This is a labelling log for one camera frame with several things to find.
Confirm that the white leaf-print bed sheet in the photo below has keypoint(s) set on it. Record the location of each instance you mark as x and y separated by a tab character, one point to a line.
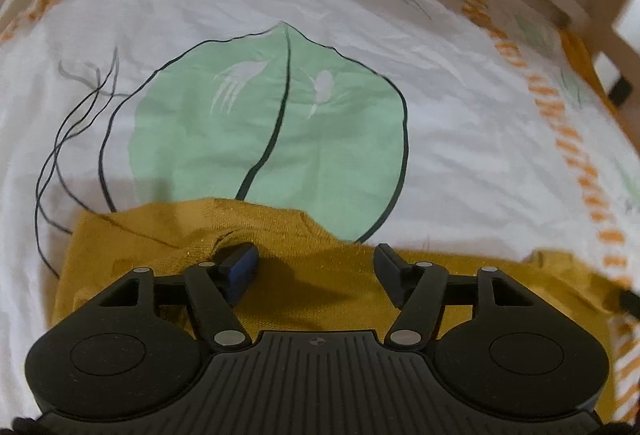
450	115

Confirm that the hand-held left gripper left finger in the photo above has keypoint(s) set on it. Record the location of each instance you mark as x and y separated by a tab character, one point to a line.
245	265

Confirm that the mustard yellow knit garment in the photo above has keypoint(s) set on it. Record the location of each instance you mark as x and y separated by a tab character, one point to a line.
150	230

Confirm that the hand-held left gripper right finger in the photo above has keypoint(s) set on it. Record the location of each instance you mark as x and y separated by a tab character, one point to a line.
386	265

